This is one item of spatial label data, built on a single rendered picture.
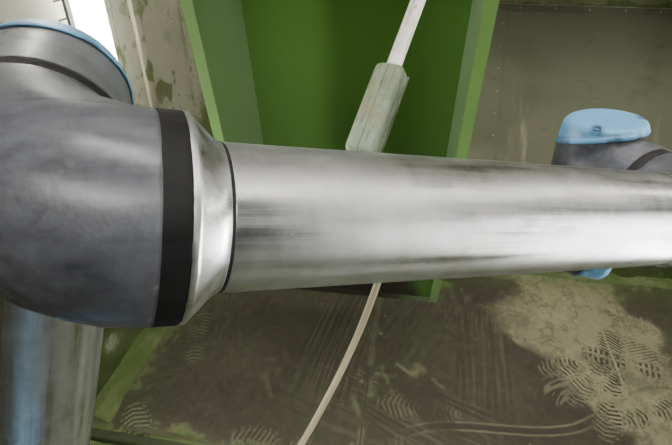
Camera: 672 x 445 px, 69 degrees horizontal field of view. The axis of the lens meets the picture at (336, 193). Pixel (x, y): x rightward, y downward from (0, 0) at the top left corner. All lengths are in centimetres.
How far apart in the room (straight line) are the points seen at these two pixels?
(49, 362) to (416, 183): 32
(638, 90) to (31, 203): 252
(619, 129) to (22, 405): 62
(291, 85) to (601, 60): 156
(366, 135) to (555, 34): 192
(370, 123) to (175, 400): 140
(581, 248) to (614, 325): 195
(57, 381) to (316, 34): 111
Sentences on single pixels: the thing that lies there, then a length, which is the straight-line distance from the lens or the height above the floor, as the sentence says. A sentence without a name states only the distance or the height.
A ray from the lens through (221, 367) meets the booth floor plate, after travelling 196.
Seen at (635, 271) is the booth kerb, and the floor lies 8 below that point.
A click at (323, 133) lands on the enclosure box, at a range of 157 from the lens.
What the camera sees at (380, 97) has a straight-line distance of 75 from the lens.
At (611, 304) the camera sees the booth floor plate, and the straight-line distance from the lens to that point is 244.
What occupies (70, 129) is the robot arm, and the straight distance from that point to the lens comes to 24.
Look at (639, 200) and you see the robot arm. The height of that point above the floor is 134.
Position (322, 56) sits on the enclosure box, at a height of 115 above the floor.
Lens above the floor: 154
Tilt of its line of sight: 32 degrees down
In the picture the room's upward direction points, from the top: straight up
